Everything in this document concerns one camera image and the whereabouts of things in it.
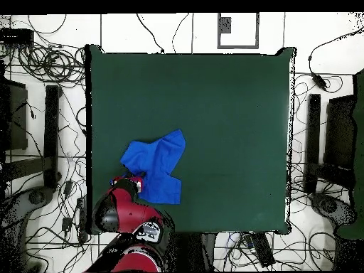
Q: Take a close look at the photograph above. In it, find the blue shirt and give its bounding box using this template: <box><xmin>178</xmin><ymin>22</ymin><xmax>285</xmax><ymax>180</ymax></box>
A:
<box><xmin>119</xmin><ymin>128</ymin><xmax>187</xmax><ymax>205</ymax></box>

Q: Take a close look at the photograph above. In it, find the flat black device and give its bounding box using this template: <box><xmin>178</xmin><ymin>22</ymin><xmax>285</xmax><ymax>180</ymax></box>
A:
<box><xmin>0</xmin><ymin>28</ymin><xmax>35</xmax><ymax>46</ymax></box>

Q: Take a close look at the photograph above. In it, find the narrow black power strip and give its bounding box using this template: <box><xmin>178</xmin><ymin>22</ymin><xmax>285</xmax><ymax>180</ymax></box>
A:
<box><xmin>75</xmin><ymin>196</ymin><xmax>88</xmax><ymax>242</ymax></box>

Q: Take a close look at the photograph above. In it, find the black stand bar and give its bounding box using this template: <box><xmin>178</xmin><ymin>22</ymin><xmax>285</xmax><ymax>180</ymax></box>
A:
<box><xmin>304</xmin><ymin>93</ymin><xmax>321</xmax><ymax>194</ymax></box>
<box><xmin>43</xmin><ymin>85</ymin><xmax>62</xmax><ymax>190</ymax></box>

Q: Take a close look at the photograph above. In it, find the dark green table cloth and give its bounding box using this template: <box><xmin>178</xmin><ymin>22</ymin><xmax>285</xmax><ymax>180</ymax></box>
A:
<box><xmin>84</xmin><ymin>43</ymin><xmax>298</xmax><ymax>235</ymax></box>

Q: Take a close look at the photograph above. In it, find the black box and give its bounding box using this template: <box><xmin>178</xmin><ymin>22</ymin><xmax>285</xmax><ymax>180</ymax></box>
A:
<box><xmin>323</xmin><ymin>95</ymin><xmax>356</xmax><ymax>171</ymax></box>
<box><xmin>0</xmin><ymin>77</ymin><xmax>28</xmax><ymax>151</ymax></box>

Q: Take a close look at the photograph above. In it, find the small grey square plate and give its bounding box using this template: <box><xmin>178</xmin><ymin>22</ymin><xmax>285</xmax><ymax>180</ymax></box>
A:
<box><xmin>220</xmin><ymin>16</ymin><xmax>232</xmax><ymax>34</ymax></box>

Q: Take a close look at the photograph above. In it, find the black power adapter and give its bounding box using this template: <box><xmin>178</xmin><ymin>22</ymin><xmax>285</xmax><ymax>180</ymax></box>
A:
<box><xmin>311</xmin><ymin>72</ymin><xmax>328</xmax><ymax>91</ymax></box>

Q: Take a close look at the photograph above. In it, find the green cloth sheet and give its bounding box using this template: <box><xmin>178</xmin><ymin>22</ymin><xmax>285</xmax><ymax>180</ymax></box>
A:
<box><xmin>335</xmin><ymin>68</ymin><xmax>364</xmax><ymax>240</ymax></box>

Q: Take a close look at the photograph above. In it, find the coil of black cables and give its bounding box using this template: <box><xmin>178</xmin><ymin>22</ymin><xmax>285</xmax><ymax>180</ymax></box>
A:
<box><xmin>16</xmin><ymin>42</ymin><xmax>86</xmax><ymax>86</ymax></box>

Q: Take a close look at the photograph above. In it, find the grey square floor frame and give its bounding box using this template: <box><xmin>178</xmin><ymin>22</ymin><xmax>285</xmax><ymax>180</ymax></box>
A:
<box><xmin>217</xmin><ymin>12</ymin><xmax>260</xmax><ymax>50</ymax></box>

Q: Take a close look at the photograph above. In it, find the black adapter cable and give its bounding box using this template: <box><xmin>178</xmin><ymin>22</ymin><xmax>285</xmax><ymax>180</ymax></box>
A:
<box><xmin>308</xmin><ymin>26</ymin><xmax>364</xmax><ymax>75</ymax></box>

